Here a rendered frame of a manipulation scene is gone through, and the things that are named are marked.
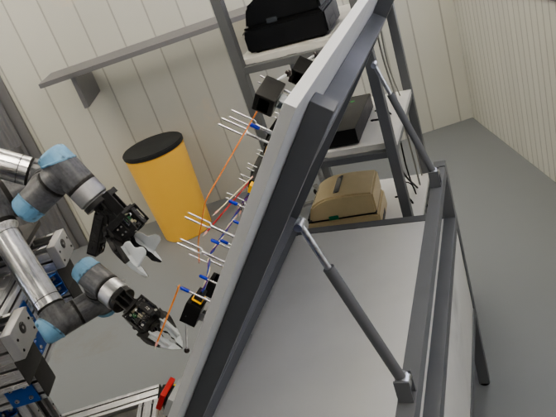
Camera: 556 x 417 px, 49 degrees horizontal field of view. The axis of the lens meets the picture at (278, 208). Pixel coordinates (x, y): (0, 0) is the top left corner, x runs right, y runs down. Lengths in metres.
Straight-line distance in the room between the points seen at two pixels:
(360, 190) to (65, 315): 1.21
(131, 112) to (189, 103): 0.43
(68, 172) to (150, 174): 2.77
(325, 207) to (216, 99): 2.32
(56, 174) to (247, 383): 0.75
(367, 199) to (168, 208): 2.21
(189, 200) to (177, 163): 0.29
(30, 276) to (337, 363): 0.85
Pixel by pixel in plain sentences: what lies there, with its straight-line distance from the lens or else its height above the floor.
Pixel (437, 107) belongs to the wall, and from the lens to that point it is 4.87.
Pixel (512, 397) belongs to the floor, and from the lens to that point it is 2.60.
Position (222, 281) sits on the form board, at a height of 1.42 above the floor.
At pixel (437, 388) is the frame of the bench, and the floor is 0.80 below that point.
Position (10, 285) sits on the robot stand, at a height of 1.07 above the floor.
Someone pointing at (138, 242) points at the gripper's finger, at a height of 1.30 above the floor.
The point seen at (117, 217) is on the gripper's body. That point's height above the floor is 1.40.
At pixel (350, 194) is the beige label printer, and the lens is 2.36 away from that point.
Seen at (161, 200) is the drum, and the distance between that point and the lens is 4.29.
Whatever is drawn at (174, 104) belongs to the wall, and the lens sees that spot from 4.59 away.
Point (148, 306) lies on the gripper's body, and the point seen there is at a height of 1.15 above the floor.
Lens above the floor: 1.90
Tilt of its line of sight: 26 degrees down
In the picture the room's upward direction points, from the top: 19 degrees counter-clockwise
